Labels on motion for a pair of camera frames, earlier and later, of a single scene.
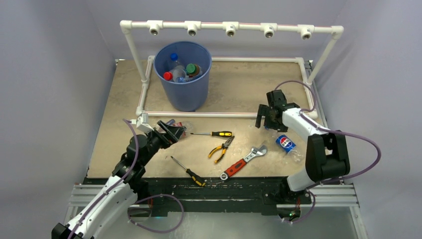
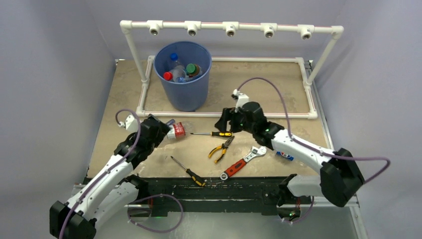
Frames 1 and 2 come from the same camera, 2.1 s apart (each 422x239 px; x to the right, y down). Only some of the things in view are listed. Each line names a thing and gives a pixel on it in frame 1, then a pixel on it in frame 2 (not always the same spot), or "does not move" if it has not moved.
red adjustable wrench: x=254 y=152 does not move
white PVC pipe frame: x=230 y=29 does not move
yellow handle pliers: x=224 y=146 does not move
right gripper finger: x=263 y=111 -> x=221 y=124
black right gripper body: x=274 y=123 -> x=238 y=121
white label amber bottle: x=193 y=69 does not move
